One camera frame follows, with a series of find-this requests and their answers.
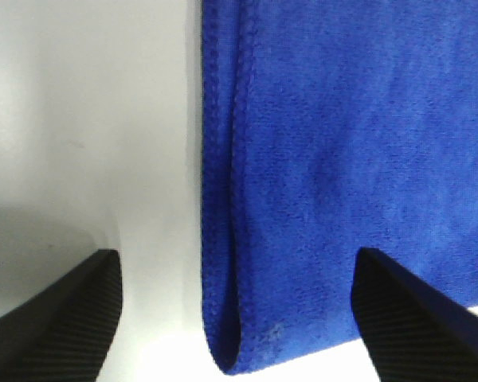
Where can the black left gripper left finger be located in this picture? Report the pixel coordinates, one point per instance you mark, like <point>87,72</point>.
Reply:
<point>64,332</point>

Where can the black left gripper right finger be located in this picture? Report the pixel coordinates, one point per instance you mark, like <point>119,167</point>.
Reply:
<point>412,331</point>

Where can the blue microfibre towel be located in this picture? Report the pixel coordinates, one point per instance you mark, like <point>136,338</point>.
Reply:
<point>329,126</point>

